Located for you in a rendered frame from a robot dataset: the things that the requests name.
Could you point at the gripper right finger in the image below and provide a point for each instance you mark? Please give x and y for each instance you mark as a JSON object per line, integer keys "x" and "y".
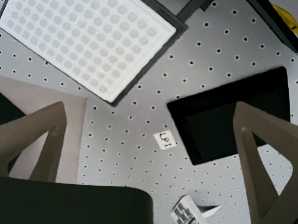
{"x": 261, "y": 193}

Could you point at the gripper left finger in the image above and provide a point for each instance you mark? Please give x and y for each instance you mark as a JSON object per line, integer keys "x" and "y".
{"x": 17, "y": 135}

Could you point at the white multi-well plate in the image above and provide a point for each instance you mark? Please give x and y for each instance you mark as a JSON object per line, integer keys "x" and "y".
{"x": 129, "y": 58}

